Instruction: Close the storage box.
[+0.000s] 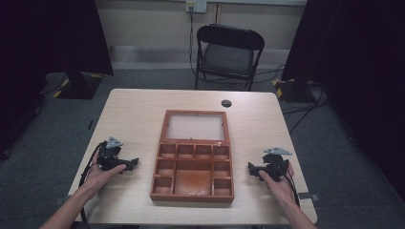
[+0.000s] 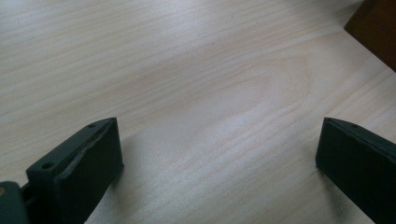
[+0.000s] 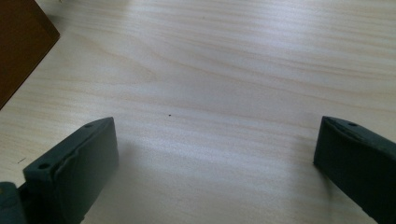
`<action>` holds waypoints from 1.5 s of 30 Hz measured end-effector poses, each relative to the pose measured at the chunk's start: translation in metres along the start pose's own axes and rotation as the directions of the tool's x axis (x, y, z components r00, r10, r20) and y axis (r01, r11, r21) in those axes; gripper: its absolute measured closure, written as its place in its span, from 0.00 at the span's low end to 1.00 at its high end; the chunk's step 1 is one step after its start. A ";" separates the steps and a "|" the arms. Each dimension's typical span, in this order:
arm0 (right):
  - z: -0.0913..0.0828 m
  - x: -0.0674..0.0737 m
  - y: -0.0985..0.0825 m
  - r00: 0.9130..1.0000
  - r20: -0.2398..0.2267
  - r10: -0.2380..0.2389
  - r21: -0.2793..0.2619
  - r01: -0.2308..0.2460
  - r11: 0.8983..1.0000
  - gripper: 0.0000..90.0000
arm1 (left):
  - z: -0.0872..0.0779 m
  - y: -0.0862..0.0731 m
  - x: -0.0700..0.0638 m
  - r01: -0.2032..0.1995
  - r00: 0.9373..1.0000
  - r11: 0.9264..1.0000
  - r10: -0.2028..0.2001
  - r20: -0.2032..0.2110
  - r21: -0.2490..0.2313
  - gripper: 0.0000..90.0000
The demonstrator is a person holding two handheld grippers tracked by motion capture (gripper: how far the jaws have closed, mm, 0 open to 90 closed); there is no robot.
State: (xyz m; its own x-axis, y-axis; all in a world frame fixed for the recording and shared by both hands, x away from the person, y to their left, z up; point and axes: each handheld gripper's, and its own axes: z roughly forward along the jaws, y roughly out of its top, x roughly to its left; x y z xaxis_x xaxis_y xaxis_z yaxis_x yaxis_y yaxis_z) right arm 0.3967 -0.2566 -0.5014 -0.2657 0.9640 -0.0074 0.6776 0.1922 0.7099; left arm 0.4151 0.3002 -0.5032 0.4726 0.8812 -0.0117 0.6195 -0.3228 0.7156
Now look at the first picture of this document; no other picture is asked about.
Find black folding chair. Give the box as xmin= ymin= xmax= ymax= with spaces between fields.
xmin=194 ymin=23 xmax=266 ymax=93

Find black curtain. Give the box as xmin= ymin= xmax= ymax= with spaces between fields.
xmin=281 ymin=0 xmax=405 ymax=201
xmin=0 ymin=0 xmax=115 ymax=160

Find grey table bracket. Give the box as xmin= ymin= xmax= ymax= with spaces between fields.
xmin=297 ymin=191 xmax=320 ymax=202

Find black wall socket cable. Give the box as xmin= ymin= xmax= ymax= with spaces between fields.
xmin=188 ymin=7 xmax=204 ymax=79

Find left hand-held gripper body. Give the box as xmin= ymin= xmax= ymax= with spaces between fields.
xmin=96 ymin=136 xmax=130 ymax=172

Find left hand-held gripper cable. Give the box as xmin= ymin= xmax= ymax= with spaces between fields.
xmin=77 ymin=140 xmax=108 ymax=224

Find person's left hand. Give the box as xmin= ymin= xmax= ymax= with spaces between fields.
xmin=83 ymin=157 xmax=127 ymax=198

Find person's right hand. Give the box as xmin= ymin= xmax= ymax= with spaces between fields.
xmin=258 ymin=162 xmax=296 ymax=206

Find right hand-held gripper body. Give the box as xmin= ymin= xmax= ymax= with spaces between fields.
xmin=260 ymin=146 xmax=292 ymax=183

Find black stand base striped tape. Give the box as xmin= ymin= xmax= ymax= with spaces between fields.
xmin=272 ymin=77 xmax=319 ymax=104

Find black floor cables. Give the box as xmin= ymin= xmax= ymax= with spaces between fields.
xmin=254 ymin=64 xmax=332 ymax=135

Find right hand-held gripper cable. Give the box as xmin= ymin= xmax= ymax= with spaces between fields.
xmin=280 ymin=163 xmax=301 ymax=208

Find open wooden compartment box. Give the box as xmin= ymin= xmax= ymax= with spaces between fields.
xmin=149 ymin=109 xmax=236 ymax=204

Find hand-held gripper cable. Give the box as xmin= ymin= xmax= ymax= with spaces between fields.
xmin=77 ymin=140 xmax=108 ymax=224
xmin=280 ymin=163 xmax=301 ymax=208

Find white wall socket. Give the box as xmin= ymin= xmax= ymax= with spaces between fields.
xmin=185 ymin=0 xmax=208 ymax=14

